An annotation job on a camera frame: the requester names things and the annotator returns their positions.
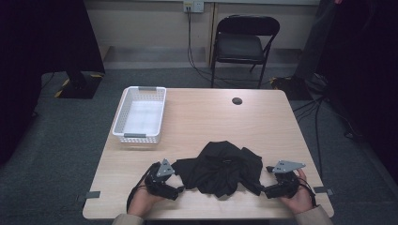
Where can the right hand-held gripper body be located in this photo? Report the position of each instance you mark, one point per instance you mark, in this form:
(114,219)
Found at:
(286,181)

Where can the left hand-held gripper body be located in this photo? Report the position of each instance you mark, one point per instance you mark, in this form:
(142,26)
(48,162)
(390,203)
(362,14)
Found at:
(156,179)

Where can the black t-shirt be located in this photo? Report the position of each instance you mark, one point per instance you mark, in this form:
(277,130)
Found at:
(219,170)

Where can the person's right hand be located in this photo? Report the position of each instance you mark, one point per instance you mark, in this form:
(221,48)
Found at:
(302,200)

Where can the person's left hand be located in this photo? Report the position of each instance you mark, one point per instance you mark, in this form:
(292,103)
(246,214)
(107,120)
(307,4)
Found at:
(142,201)

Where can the grey tape strip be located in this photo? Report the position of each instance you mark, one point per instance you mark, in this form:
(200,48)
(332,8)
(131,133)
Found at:
(90,195)
(322,190)

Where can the white plastic basket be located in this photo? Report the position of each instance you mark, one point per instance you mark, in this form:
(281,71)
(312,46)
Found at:
(140,117)

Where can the black stand base yellow tape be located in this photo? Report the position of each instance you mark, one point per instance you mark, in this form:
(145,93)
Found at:
(292,87)
(79,87)

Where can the black curtain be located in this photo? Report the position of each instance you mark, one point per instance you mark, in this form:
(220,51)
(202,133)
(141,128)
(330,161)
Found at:
(366,78)
(37,47)

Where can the black folding chair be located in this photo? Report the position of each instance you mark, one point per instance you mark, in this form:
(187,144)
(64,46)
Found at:
(239,47)

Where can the grey hanging cloth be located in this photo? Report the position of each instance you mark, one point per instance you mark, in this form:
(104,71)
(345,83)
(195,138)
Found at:
(313,40)

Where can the white wall socket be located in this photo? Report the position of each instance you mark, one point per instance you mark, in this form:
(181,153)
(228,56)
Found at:
(193,6)

